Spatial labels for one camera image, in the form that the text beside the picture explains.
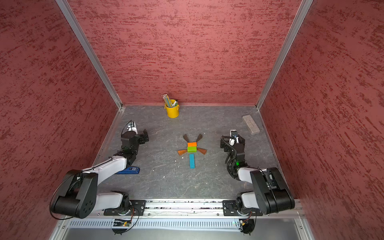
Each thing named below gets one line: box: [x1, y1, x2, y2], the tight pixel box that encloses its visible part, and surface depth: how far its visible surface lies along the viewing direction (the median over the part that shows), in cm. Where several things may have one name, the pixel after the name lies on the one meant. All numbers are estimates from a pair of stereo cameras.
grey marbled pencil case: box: [242, 114, 260, 135], surface depth 108 cm
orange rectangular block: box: [187, 142, 197, 147], surface depth 97 cm
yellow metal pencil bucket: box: [164, 99, 180, 119], surface depth 112 cm
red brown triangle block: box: [197, 147, 207, 155], surface depth 96 cm
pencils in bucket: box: [161, 93, 174, 108], surface depth 108 cm
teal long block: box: [189, 153, 196, 169], surface depth 91 cm
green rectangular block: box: [187, 146, 198, 153], surface depth 96 cm
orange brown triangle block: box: [177, 149, 187, 156], surface depth 95 cm
